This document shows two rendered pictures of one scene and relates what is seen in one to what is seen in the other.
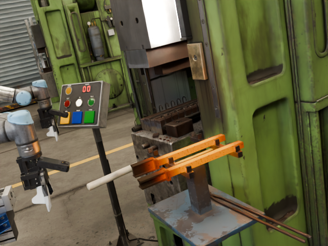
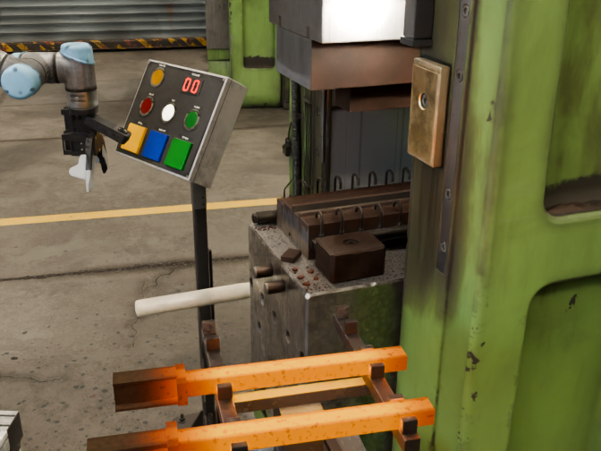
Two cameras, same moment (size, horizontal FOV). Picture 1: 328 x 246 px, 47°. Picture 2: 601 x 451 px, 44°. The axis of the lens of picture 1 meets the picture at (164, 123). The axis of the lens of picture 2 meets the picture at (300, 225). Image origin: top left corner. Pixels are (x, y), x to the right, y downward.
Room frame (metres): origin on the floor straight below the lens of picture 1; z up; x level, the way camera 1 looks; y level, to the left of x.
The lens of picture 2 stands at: (0.50, -0.27, 1.58)
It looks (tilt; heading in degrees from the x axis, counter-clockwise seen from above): 23 degrees down; 12
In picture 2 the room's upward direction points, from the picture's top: 1 degrees clockwise
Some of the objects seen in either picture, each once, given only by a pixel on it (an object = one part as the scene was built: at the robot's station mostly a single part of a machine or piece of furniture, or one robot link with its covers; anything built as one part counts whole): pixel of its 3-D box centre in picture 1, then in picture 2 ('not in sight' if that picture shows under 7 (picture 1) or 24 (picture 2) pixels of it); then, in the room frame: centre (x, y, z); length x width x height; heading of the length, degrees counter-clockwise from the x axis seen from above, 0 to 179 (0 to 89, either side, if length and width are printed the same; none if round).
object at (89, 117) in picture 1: (90, 117); (179, 154); (2.21, 0.43, 1.01); 0.07 x 0.05 x 0.07; 58
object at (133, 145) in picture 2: (65, 118); (135, 139); (2.31, 0.60, 1.01); 0.07 x 0.05 x 0.07; 58
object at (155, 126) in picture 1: (180, 113); (378, 211); (2.06, -0.10, 0.96); 0.42 x 0.20 x 0.09; 123
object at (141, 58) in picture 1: (168, 50); (386, 51); (2.06, -0.10, 1.32); 0.42 x 0.20 x 0.10; 123
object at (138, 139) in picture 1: (195, 157); (386, 323); (2.02, -0.14, 0.69); 0.56 x 0.38 x 0.45; 123
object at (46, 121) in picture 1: (47, 116); (82, 130); (2.13, 0.66, 1.07); 0.09 x 0.08 x 0.12; 101
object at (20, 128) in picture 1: (21, 127); not in sight; (1.26, 0.48, 1.23); 0.09 x 0.08 x 0.11; 93
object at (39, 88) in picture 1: (40, 90); (77, 66); (2.13, 0.65, 1.23); 0.09 x 0.08 x 0.11; 109
